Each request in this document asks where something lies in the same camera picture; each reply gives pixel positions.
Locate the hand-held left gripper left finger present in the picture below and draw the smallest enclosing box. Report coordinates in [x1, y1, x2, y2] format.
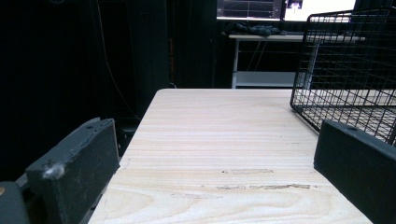
[25, 117, 121, 224]

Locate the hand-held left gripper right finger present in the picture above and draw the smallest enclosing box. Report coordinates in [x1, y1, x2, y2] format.
[313, 119, 396, 224]

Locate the white desk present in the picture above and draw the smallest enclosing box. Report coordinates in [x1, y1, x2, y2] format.
[228, 33, 367, 90]

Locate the bright computer monitor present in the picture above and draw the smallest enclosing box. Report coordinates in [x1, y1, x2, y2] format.
[283, 0, 357, 22]

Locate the dark cloth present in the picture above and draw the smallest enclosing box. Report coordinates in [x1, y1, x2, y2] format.
[221, 21, 287, 36]

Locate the computer monitor with graph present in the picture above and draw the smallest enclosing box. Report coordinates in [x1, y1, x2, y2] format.
[216, 0, 285, 21]

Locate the black wire basket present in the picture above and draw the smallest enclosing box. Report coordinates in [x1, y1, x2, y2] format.
[290, 7, 396, 147]

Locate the thin hanging cable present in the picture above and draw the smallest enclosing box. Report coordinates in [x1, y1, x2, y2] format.
[96, 0, 143, 121]

